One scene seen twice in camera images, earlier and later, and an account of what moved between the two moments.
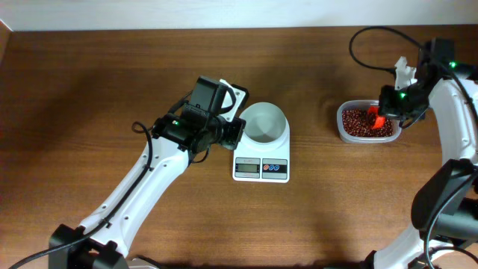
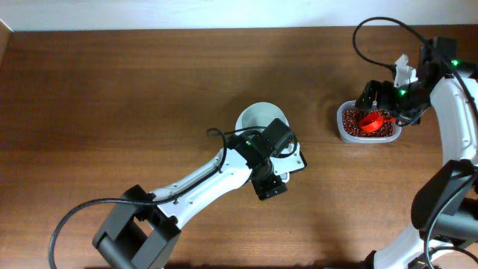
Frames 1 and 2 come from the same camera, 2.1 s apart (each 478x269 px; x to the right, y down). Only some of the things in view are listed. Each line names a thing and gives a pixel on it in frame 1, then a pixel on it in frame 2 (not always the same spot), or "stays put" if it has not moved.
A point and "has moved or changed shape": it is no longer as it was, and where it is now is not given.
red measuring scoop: [379, 119] has moved or changed shape
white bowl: [266, 125] stays put
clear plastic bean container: [364, 140] stays put
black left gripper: [234, 131] → [269, 188]
